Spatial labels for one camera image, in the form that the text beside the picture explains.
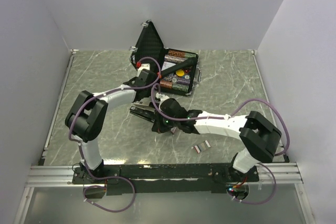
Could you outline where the black stapler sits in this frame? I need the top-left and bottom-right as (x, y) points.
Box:
(129, 105), (155, 123)

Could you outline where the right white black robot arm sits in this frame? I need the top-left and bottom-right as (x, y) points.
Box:
(152, 98), (282, 181)

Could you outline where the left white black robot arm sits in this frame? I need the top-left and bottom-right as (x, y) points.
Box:
(65, 69), (160, 183)

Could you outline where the black poker chip case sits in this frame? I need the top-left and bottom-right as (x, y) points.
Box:
(130, 20), (201, 96)

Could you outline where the yellow poker chip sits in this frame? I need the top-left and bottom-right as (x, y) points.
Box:
(176, 70), (184, 77)

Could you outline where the black marker orange cap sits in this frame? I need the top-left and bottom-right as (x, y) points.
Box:
(157, 57), (197, 78)

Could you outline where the striped staple strip pack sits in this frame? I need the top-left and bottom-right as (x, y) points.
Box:
(193, 140), (211, 154)

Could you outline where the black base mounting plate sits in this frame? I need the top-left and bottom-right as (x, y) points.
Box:
(72, 163), (259, 196)

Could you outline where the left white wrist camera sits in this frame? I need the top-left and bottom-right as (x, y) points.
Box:
(136, 61), (150, 72)

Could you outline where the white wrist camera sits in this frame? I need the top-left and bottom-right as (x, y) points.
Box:
(155, 93), (169, 101)
(136, 61), (150, 72)

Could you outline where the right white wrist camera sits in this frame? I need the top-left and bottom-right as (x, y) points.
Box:
(155, 93), (169, 101)

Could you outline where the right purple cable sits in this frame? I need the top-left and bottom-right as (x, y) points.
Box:
(151, 83), (289, 205)

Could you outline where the aluminium rail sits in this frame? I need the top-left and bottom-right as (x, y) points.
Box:
(25, 166), (74, 187)

